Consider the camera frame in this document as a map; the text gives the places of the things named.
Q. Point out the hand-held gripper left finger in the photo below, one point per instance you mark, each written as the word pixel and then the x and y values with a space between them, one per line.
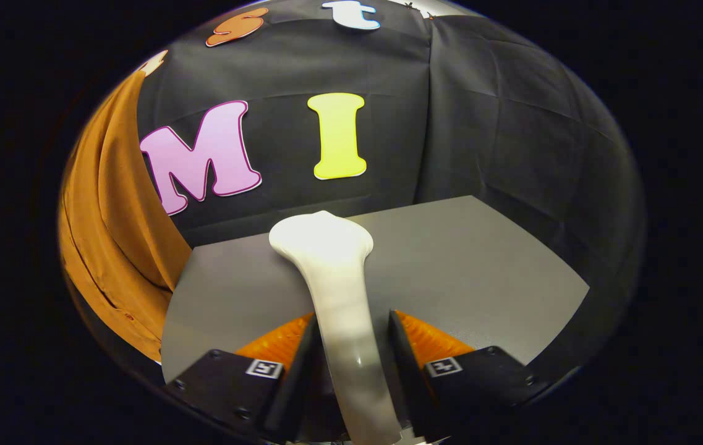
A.
pixel 294 389

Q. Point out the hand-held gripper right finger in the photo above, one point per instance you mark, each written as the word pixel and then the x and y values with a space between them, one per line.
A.
pixel 410 383

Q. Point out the white garment steamer head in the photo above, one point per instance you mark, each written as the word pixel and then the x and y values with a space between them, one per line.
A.
pixel 339 290

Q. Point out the orange-brown button shirt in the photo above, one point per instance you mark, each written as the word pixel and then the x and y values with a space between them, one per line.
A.
pixel 116 235

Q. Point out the grey topped cabinet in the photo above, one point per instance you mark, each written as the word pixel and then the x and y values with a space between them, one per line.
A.
pixel 468 266

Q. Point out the black backdrop cloth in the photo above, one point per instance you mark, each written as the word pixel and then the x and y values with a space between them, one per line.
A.
pixel 499 123

